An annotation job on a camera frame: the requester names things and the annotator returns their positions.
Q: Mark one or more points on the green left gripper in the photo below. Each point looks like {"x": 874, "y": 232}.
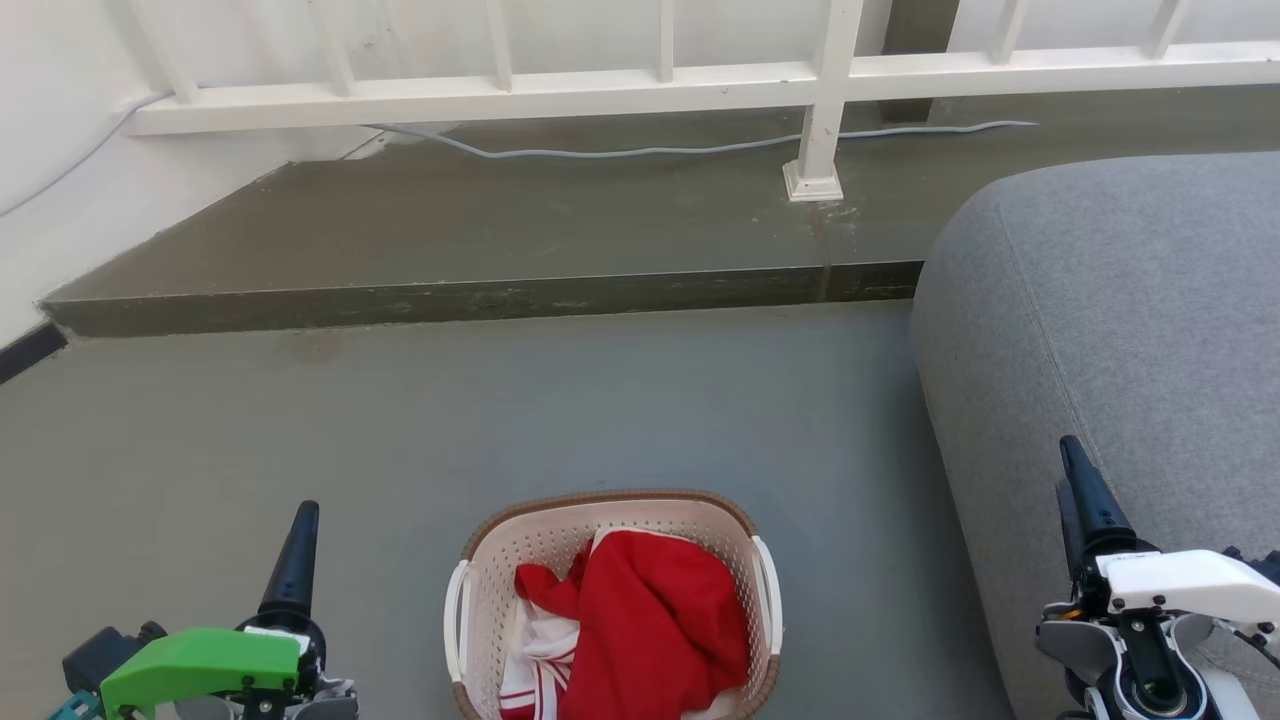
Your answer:
{"x": 190, "y": 655}

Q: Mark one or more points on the red and white garment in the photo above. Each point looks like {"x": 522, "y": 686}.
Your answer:
{"x": 650, "y": 620}

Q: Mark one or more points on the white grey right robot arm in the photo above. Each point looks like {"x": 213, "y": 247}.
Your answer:
{"x": 1075, "y": 640}

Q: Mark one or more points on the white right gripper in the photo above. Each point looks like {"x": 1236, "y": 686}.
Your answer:
{"x": 1190, "y": 582}

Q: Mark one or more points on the white metal railing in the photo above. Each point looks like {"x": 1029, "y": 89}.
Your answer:
{"x": 500, "y": 90}

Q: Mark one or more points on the black baseboard strip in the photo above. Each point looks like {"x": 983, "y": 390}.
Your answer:
{"x": 28, "y": 352}

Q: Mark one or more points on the grey fabric sofa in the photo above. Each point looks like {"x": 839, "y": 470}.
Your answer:
{"x": 1100, "y": 300}

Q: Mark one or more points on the cream perforated laundry basket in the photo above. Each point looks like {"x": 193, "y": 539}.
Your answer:
{"x": 560, "y": 540}

